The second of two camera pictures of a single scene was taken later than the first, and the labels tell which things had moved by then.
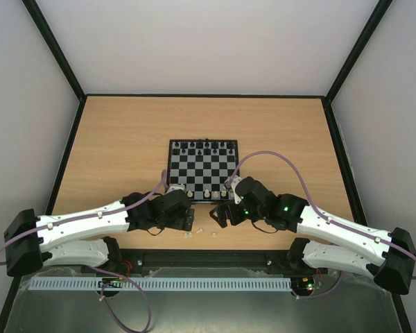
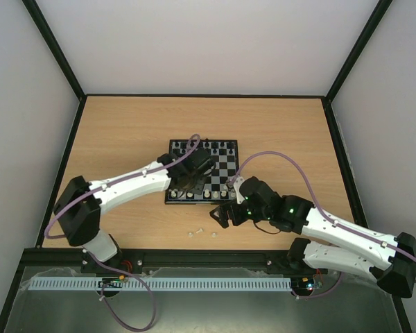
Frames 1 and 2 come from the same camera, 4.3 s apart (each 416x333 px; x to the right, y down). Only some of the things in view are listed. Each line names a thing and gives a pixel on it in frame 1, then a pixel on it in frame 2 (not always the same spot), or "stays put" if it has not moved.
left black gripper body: [177, 223] → [194, 187]
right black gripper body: [224, 212] stays put
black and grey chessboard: [203, 166] stays put
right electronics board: [306, 283] stays put
